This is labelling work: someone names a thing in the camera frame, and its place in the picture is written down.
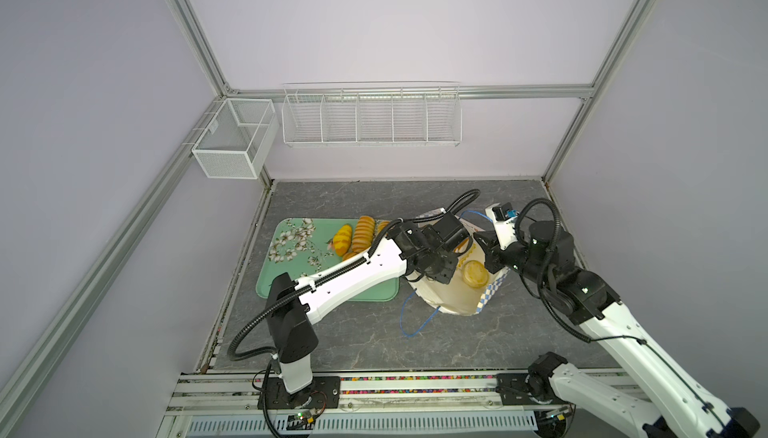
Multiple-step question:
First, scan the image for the round yellow fake bun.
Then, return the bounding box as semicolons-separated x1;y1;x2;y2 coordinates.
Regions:
462;260;490;289

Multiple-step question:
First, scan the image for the checkered paper bag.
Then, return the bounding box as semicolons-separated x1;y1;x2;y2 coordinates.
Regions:
408;241;508;316

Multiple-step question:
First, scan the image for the yellow fake bread loaf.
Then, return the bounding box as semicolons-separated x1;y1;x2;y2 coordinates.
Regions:
375;220;390;236

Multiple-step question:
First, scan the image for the small striped yellow bread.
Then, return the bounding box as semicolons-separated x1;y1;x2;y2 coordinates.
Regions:
331;224;353;257

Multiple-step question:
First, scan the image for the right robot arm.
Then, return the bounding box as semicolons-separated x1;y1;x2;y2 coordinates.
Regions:
474;219;760;437

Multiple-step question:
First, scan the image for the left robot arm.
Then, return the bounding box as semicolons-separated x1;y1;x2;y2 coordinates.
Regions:
227;212;473;396

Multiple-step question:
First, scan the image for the green floral tray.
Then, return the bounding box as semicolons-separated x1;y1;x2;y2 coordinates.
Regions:
256;217;402;304

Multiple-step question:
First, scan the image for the white mesh box basket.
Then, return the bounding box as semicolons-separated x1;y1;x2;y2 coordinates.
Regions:
192;98;279;180

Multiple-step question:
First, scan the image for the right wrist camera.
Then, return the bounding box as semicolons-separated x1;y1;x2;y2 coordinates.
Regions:
485;202;517;250

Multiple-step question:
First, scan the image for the white wire shelf basket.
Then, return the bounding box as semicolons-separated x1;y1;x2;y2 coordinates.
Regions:
281;81;463;147

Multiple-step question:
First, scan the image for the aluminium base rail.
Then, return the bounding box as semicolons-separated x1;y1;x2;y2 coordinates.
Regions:
157;369;685;438

